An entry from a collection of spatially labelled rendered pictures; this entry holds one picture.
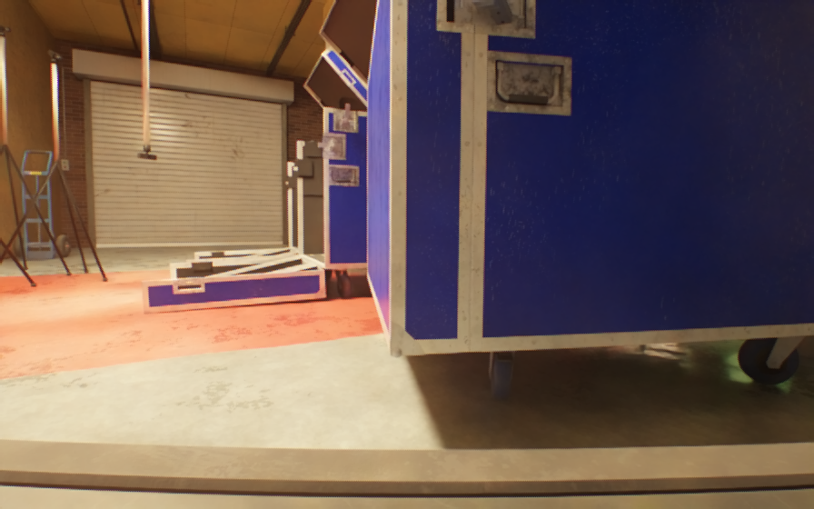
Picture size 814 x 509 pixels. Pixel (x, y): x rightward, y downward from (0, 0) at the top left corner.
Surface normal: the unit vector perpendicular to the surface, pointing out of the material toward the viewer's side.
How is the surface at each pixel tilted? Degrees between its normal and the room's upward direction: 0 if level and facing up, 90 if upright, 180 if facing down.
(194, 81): 90
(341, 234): 90
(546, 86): 90
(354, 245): 90
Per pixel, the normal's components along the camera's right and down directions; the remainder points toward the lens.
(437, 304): 0.14, 0.07
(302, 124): 0.47, 0.07
